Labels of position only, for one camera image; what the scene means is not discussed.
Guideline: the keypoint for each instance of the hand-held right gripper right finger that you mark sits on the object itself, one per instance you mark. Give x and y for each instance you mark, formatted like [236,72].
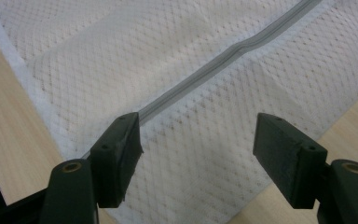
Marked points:
[286,158]

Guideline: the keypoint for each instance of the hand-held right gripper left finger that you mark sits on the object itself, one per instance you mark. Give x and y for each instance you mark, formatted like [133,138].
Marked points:
[118,155]

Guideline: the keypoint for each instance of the white mesh laundry bag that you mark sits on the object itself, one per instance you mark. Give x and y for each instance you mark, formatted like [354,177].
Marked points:
[199,77]

